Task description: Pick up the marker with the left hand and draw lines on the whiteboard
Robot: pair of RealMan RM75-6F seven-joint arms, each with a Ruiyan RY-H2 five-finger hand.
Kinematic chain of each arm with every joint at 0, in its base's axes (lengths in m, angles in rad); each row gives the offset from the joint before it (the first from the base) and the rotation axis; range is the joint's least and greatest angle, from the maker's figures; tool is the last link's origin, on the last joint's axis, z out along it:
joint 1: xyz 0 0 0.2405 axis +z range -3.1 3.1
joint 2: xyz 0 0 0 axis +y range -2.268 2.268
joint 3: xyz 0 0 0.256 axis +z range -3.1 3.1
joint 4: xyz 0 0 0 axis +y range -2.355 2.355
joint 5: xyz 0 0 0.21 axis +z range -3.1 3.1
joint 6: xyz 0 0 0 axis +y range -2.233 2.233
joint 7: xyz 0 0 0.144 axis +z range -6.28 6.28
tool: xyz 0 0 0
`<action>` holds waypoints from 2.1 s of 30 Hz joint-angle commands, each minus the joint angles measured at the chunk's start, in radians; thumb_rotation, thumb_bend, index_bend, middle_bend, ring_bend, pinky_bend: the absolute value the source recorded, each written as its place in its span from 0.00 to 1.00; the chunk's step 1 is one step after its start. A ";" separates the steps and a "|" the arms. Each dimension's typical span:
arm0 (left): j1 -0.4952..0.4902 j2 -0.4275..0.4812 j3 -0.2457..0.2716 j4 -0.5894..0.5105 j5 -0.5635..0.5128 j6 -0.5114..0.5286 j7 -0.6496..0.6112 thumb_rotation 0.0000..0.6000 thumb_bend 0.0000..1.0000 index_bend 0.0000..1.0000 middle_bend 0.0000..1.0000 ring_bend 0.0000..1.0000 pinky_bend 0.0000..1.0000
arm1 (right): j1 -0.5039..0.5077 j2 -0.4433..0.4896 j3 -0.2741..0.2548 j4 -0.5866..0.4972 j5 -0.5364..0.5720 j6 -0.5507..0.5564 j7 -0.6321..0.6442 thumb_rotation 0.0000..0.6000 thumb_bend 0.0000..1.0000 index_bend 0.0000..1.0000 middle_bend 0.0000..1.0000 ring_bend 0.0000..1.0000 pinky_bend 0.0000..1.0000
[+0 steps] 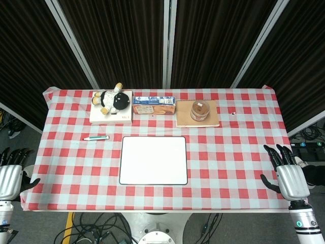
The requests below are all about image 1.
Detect grey partition post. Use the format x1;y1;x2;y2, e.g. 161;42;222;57
230;0;290;89
45;0;100;89
162;0;178;89

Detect black bag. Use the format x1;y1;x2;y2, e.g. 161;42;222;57
302;164;325;189

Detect clear plastic snack jar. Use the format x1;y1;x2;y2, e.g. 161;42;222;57
190;100;211;121

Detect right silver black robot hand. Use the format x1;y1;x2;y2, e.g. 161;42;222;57
261;144;311;201

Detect orange blue cookie box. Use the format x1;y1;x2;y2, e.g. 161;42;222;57
132;96;177;115

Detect black floor cable bundle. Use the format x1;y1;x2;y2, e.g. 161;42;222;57
54;212;133;244

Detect red white checkered tablecloth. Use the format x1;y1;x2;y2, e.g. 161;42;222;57
19;85;309;211

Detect black cable with inline switch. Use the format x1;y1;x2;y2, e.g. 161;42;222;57
200;212;223;239

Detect green white marker pen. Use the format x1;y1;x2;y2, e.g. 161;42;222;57
83;135;110;141

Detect white flat cardboard box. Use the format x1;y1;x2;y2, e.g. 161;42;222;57
89;90;134;125

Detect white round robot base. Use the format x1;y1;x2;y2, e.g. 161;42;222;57
121;212;195;244

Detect grey partition base rail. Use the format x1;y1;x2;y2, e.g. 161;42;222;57
286;117;325;138
0;101;43;135

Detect dark corrugated partition panel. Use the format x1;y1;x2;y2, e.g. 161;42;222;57
171;0;280;89
0;0;97;130
58;0;166;89
238;0;325;133

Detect black white plush toy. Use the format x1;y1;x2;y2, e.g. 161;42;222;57
91;82;133;115

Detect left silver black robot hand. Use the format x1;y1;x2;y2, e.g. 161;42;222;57
0;147;41;201

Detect brown paper notebook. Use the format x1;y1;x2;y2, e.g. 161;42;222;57
175;100;220;128

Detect white drawing board black rim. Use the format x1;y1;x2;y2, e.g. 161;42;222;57
118;136;188;186

